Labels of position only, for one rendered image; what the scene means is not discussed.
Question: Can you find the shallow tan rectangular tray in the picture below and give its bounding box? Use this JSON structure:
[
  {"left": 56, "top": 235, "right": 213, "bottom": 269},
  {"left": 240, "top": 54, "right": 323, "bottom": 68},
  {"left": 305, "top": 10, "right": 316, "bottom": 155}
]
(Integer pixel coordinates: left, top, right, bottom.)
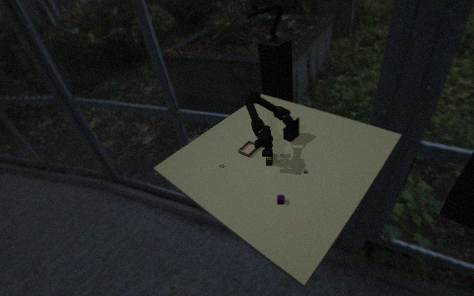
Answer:
[{"left": 238, "top": 140, "right": 258, "bottom": 157}]

